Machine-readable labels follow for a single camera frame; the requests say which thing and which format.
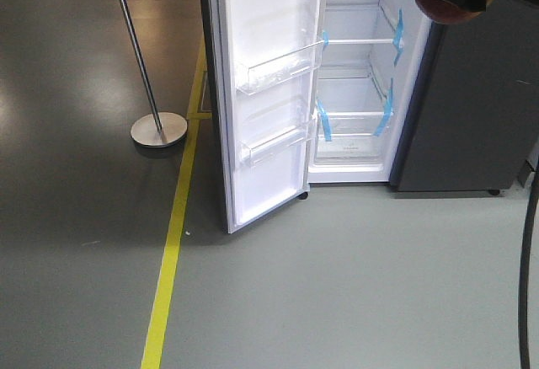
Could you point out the open white fridge door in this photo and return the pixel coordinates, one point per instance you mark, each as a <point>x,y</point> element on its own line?
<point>262,61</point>

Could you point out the red yellow apple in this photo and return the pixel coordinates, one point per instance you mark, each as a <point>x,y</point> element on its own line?
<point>443,12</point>

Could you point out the metal sign stand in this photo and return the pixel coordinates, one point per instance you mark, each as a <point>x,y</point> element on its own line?
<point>157,129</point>

